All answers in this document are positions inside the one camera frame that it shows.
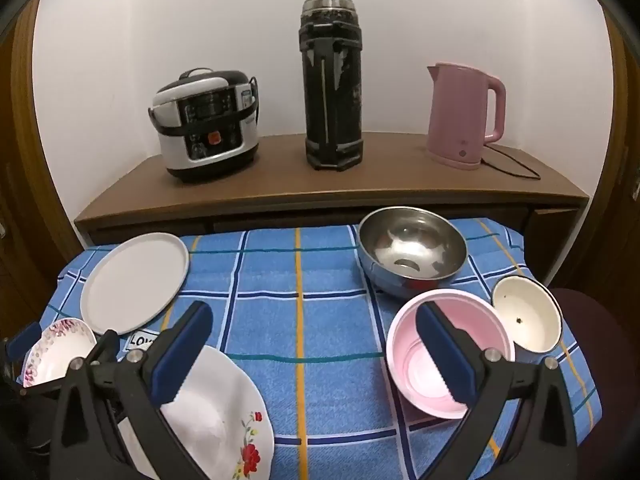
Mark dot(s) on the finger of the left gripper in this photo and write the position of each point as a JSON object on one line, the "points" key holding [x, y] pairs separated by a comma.
{"points": [[105, 350], [22, 342]]}

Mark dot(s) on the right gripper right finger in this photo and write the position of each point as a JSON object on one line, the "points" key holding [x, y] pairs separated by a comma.
{"points": [[541, 442]]}

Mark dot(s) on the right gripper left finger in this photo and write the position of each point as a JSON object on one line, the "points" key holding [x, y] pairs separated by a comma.
{"points": [[141, 383]]}

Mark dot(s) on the white plate pink floral rim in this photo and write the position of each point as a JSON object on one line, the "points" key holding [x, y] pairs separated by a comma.
{"points": [[60, 343]]}

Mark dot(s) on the pink plastic bowl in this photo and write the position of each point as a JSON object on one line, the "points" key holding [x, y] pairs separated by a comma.
{"points": [[425, 366]]}

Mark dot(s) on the small white enamel bowl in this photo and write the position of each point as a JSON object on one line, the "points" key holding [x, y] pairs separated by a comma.
{"points": [[531, 315]]}

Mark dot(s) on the white plate red flowers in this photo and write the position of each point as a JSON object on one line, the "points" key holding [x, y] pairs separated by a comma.
{"points": [[221, 419]]}

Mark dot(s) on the stainless steel mixing bowl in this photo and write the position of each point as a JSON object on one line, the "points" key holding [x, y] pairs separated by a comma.
{"points": [[407, 250]]}

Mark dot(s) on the white label on tablecloth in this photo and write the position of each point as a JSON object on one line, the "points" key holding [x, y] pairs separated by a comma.
{"points": [[141, 339]]}

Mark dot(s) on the flat white round plate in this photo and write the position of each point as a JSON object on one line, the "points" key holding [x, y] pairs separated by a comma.
{"points": [[134, 282]]}

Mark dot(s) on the brown wooden door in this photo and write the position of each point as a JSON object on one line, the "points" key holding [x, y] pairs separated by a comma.
{"points": [[37, 239]]}

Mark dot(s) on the brown wooden sideboard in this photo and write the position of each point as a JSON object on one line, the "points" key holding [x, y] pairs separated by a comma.
{"points": [[280, 190]]}

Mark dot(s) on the white black rice cooker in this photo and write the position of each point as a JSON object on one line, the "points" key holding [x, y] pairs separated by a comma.
{"points": [[206, 121]]}

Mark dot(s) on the pink electric kettle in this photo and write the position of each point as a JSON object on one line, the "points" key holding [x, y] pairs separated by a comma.
{"points": [[468, 111]]}

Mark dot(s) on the tall black thermos flask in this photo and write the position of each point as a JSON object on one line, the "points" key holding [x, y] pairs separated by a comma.
{"points": [[330, 41]]}

